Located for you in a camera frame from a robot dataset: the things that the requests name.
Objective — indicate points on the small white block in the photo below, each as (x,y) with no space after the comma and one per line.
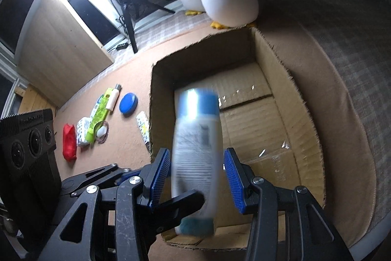
(101,132)

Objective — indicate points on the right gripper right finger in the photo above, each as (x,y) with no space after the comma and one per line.
(309,235)

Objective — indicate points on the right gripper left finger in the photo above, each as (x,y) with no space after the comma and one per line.
(117,223)

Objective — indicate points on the patterned tissue pack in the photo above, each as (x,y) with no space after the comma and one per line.
(81,131)

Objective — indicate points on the black tripod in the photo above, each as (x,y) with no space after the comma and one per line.
(130,12)

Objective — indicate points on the white blue sachet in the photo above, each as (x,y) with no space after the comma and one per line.
(99,106)

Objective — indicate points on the white bottle blue cap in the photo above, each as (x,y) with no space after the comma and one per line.
(197,158)

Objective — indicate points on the green tube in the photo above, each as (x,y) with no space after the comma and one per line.
(98,118)

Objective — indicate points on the blue round container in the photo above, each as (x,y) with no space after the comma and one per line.
(128,104)

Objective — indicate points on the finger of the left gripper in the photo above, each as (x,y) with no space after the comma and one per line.
(180,205)
(126,175)

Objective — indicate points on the small pink bottle grey cap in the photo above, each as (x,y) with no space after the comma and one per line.
(113,97)

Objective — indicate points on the wooden cabinet panel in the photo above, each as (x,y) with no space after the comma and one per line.
(59,55)

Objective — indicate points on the cardboard box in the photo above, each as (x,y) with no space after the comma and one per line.
(263,116)

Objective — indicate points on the black power strip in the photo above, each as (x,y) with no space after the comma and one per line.
(122,46)

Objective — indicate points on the red cloth pouch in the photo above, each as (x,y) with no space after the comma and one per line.
(69,146)

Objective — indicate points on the black camera box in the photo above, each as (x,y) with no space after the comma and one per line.
(30,180)

